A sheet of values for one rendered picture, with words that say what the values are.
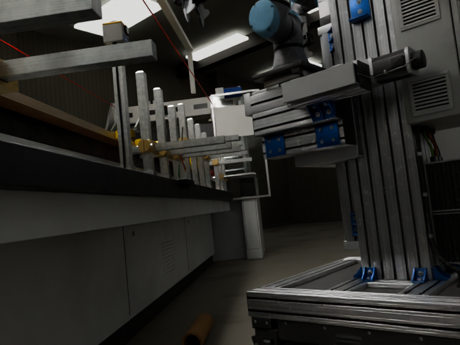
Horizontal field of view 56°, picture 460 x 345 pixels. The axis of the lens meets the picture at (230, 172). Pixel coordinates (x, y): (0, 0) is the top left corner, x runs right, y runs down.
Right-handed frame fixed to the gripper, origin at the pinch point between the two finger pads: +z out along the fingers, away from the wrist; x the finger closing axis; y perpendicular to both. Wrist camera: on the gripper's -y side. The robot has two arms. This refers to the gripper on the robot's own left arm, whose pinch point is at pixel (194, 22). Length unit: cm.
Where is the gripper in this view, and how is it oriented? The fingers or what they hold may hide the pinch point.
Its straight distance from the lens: 189.4
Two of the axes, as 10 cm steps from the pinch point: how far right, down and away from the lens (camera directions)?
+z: 1.0, 9.9, -0.8
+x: 6.5, 0.0, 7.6
